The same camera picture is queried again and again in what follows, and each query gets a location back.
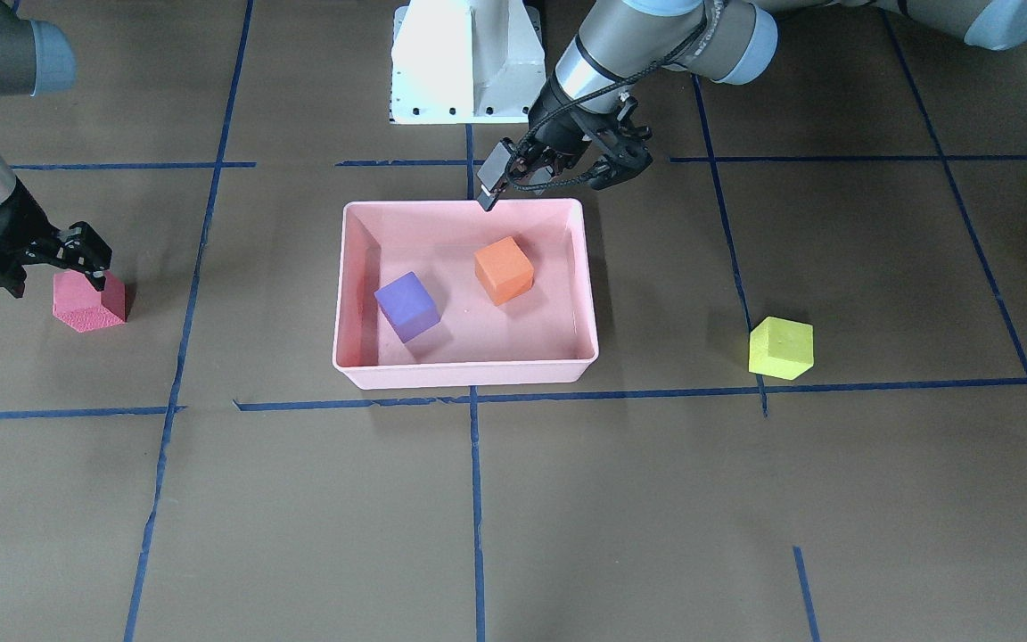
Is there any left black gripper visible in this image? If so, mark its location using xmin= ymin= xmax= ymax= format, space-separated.
xmin=505 ymin=78 xmax=653 ymax=193

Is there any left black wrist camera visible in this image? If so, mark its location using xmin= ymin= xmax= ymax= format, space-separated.
xmin=476 ymin=137 xmax=518 ymax=211

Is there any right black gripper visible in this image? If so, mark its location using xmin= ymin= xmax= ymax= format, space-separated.
xmin=0 ymin=183 xmax=113 ymax=298

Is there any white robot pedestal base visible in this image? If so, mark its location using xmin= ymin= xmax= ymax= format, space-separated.
xmin=389 ymin=1 xmax=546 ymax=126

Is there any yellow foam block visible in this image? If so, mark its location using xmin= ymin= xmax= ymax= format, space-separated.
xmin=747 ymin=317 xmax=815 ymax=381

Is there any red foam block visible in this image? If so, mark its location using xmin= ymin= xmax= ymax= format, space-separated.
xmin=52 ymin=271 xmax=127 ymax=333

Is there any purple foam block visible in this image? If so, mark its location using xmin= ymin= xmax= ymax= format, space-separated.
xmin=374 ymin=272 xmax=440 ymax=344

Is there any pink plastic bin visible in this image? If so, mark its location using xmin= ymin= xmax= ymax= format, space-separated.
xmin=332 ymin=199 xmax=599 ymax=390

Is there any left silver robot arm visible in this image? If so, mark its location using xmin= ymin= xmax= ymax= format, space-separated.
xmin=477 ymin=1 xmax=810 ymax=207

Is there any orange foam block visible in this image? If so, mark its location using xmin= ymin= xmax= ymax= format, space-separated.
xmin=473 ymin=236 xmax=535 ymax=306

